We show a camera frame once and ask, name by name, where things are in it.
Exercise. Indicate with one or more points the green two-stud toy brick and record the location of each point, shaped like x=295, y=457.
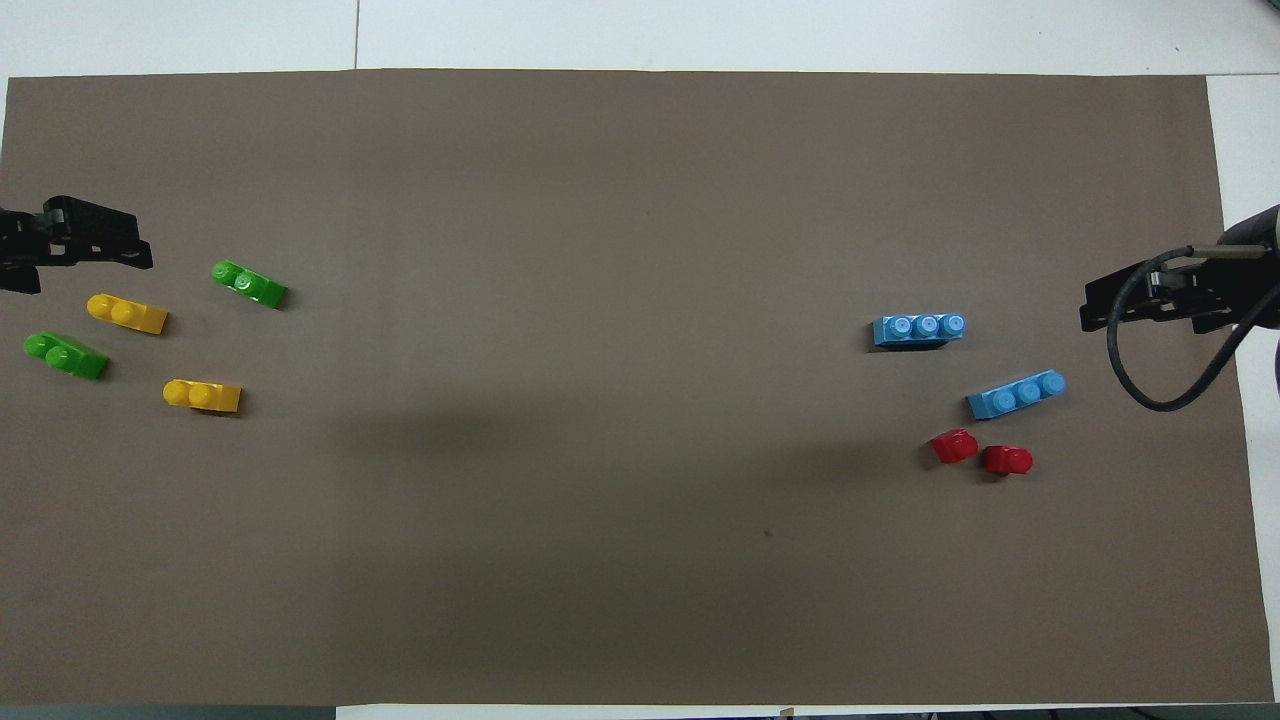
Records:
x=75, y=360
x=255, y=289

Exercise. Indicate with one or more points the brown table mat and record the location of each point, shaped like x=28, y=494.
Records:
x=640, y=400

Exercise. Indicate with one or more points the red one-stud toy brick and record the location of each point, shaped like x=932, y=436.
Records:
x=954, y=446
x=1007, y=460

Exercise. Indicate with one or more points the yellow two-stud toy brick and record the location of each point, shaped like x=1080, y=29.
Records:
x=205, y=397
x=135, y=318

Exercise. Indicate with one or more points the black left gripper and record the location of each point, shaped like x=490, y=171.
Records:
x=20, y=250

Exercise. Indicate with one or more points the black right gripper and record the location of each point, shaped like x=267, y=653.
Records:
x=1230, y=300

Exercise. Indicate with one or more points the blue three-stud toy brick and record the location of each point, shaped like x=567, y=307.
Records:
x=1010, y=398
x=915, y=330

